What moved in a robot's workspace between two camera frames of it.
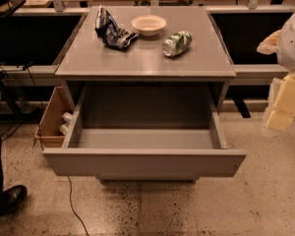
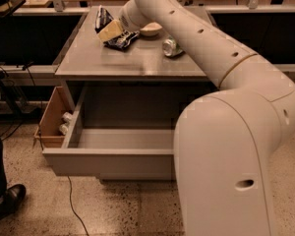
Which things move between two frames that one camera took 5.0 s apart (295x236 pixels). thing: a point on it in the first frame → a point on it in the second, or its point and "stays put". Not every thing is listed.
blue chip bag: (108, 30) stays put
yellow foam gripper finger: (290, 101) → (131, 18)
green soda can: (177, 43) stays put
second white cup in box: (63, 129) stays put
